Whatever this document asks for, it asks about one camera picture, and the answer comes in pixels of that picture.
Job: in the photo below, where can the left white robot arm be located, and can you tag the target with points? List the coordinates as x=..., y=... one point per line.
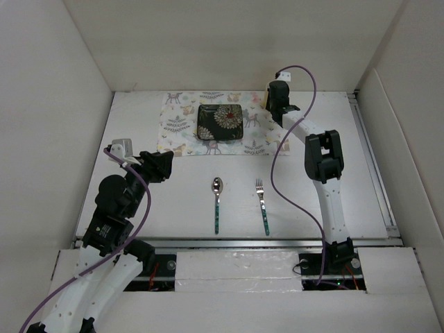
x=110, y=256

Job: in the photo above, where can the fork with teal handle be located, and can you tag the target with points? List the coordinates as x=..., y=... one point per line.
x=260, y=192

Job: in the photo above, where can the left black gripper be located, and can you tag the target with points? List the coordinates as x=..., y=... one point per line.
x=157, y=164

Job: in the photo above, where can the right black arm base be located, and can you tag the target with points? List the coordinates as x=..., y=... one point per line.
x=316, y=275

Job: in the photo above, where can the aluminium front rail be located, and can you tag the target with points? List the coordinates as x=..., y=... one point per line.
x=262, y=243

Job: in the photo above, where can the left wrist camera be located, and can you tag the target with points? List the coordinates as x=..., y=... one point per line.
x=120, y=151

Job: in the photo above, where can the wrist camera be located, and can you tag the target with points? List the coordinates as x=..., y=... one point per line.
x=283, y=75
x=120, y=151

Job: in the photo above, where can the black floral square plate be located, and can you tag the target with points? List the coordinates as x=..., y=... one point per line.
x=220, y=122

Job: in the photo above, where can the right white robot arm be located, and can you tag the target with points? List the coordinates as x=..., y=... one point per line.
x=323, y=164

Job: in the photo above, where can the floral animal print cloth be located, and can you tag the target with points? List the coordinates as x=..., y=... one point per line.
x=178, y=125

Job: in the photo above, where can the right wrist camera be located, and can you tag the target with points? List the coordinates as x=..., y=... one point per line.
x=283, y=75

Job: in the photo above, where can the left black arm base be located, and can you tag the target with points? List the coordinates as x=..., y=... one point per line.
x=158, y=270

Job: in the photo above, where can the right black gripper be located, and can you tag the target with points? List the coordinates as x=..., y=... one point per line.
x=268, y=102

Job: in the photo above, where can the yellow mug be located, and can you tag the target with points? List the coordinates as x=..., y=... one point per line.
x=265, y=99

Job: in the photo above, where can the spoon with teal handle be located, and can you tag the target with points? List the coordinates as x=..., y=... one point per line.
x=217, y=188

